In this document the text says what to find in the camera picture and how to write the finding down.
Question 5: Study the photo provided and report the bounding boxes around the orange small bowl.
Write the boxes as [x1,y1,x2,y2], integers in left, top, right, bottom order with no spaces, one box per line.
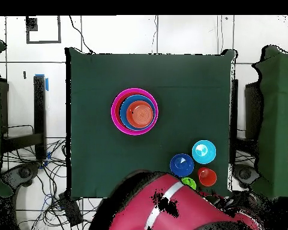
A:
[126,100,155,128]

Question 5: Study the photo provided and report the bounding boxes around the dark blue small bowl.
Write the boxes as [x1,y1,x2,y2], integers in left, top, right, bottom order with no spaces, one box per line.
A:
[169,153,195,178]

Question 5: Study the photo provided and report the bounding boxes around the light blue small bowl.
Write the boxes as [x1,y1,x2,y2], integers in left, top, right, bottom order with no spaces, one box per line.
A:
[191,140,217,165]

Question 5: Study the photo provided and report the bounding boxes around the green plastic cup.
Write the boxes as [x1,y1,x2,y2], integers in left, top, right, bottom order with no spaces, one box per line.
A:
[181,177,197,190]

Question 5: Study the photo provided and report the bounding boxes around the orange plastic cup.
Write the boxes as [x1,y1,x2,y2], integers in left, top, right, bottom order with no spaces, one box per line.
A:
[197,167,218,187]

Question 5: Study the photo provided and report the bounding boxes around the blue medium bowl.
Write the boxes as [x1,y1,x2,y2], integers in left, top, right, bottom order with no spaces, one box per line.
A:
[119,94,157,131]

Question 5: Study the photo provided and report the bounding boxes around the pink large bowl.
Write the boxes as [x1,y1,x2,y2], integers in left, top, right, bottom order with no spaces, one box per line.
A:
[110,87,160,137]

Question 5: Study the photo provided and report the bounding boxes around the dark green tablecloth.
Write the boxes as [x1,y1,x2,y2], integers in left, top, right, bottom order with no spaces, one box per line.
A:
[65,47,236,199]

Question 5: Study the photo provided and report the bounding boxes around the black power strip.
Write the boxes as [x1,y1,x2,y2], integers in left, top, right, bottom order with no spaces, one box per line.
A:
[58,191,84,227]

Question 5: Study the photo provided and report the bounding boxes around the black floor stand base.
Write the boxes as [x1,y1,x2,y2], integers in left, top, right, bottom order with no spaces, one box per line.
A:
[1,161,42,189]
[232,164,261,189]

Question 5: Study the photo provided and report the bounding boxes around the black cable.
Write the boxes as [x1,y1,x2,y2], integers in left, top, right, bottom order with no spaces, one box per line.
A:
[68,15,95,55]

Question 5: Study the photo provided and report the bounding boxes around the black post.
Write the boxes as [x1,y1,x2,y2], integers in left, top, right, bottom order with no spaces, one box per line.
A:
[230,78,239,166]

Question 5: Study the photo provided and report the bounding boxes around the black frame with blue tape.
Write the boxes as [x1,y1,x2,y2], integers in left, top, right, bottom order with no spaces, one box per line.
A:
[0,73,50,170]

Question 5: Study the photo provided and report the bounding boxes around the black square floor frame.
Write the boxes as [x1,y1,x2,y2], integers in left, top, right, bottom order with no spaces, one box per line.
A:
[25,15,62,44]

